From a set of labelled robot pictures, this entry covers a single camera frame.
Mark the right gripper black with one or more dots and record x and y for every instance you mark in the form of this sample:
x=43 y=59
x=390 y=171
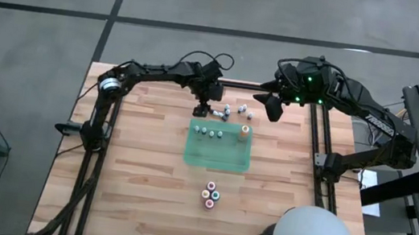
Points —
x=291 y=83

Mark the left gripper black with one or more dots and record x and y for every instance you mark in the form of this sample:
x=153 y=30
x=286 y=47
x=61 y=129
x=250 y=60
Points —
x=213 y=91

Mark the pale orange bottle yellow bands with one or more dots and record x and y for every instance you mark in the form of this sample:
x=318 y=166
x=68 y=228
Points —
x=244 y=132

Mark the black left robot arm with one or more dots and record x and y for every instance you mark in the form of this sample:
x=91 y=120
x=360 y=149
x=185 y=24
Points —
x=151 y=70

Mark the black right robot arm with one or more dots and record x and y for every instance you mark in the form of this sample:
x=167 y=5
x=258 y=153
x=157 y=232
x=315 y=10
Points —
x=379 y=123

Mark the green translucent plastic bin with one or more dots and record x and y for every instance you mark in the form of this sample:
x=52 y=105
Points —
x=217 y=153

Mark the large red colouring bottle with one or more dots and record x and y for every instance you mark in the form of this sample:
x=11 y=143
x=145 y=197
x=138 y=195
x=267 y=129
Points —
x=211 y=186

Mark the large yellow colouring bottle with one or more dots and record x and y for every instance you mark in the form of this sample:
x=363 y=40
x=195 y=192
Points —
x=205 y=193

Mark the large green colouring bottle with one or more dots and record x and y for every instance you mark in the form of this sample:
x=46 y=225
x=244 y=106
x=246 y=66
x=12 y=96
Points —
x=215 y=195

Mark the white paper sheet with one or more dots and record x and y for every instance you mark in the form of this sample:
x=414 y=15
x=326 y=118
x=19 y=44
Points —
x=372 y=208

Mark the black support beam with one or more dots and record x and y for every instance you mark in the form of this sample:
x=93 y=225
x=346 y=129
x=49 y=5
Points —
x=390 y=194

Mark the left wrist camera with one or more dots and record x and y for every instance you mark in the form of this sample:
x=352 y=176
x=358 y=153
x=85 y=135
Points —
x=213 y=70

